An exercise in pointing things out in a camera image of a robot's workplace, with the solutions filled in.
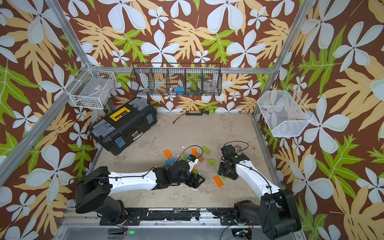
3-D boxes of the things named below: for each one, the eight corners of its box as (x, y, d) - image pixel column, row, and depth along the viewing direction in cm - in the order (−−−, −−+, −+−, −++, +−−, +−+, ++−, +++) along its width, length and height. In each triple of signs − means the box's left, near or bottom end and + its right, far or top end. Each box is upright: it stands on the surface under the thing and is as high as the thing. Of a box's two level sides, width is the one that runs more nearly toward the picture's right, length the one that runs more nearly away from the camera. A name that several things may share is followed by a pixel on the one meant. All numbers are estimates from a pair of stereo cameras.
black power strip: (185, 115, 123) (185, 113, 121) (185, 112, 124) (185, 110, 122) (202, 115, 123) (202, 113, 121) (202, 112, 124) (202, 110, 122)
